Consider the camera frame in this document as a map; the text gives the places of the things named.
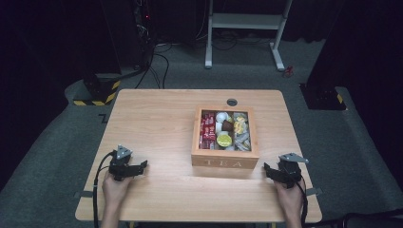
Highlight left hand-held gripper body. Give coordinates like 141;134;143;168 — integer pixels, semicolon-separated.
108;144;137;182

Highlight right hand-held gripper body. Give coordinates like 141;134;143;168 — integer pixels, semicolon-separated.
276;152;310;190

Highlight wooden tea box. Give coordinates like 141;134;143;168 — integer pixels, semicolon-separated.
190;104;260;170

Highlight green-lid coffee capsule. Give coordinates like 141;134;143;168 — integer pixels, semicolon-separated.
216;131;234;148

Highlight person's left hand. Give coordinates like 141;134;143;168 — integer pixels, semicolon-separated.
102;172;135;207

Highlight person's right hand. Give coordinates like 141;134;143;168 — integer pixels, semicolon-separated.
273;180;306;219

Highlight clear plastic packets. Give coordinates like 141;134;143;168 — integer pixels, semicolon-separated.
233;111;252;152

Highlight yellow packets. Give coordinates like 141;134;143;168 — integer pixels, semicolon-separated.
233;115;248;135

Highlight brown coffee capsule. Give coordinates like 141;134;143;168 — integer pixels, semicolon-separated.
221;119;235;133

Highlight row of red packets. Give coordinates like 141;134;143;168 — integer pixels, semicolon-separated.
199;110;218;150

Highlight black yellow striped base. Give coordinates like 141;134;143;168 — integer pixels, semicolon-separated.
72;73;123;107

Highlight black stand base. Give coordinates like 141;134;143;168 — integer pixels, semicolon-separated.
298;83;347;111

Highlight dark equipment rack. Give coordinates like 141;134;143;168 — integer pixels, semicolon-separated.
131;0;158;69

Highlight white metal stand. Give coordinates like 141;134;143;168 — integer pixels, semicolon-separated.
204;0;294;72

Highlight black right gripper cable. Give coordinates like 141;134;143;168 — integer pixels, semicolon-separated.
294;175;310;228

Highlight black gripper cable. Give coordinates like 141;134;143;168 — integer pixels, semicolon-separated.
294;175;310;228
92;151;116;228

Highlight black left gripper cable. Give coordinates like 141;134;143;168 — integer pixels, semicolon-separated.
92;151;116;228

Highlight black floor cables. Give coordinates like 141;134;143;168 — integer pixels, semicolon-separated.
134;42;174;90

